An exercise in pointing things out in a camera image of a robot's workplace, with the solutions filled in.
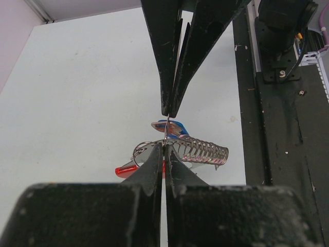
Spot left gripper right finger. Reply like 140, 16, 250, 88
164, 145, 323, 246

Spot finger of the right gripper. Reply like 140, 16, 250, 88
169, 1, 250, 117
141, 0, 182, 116

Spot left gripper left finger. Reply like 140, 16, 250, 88
1, 144, 163, 246

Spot red handled keyring holder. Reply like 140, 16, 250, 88
115, 135, 229, 179

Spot key with blue white tag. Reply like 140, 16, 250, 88
151, 120, 189, 139

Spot white slotted cable duct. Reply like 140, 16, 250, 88
299, 29, 328, 99

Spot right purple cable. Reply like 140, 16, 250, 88
318, 0, 329, 49

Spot left aluminium frame post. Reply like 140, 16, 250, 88
24, 0, 55, 24

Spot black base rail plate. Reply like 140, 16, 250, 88
233, 1, 328, 244

